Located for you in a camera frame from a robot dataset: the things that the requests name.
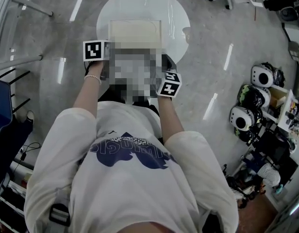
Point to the person's white printed t-shirt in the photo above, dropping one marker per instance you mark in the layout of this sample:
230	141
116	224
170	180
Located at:
130	183

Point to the person's left forearm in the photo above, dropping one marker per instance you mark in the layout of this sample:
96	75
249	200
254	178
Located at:
87	94

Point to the white shoe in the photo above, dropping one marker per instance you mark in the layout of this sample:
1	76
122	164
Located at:
30	116

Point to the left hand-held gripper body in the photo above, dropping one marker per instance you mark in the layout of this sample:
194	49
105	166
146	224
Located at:
92	50

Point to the person's right forearm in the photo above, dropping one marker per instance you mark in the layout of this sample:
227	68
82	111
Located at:
169	116

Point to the grey metal table frame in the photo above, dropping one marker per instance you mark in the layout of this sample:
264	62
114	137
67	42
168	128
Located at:
30	6

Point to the grey metal rack bar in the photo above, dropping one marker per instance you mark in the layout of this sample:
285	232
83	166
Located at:
18	61

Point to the beige box with drawer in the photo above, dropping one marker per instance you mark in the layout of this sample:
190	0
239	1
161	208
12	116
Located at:
135	30

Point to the white pet carrier backpack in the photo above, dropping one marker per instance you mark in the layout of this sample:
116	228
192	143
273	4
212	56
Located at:
241	120
254	96
263	76

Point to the white open shelf unit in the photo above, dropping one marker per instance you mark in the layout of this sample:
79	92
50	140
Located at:
284	110

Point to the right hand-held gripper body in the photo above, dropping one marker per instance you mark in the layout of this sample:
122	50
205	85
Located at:
169	89

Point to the blue fabric chair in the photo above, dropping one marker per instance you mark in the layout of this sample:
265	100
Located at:
4	105

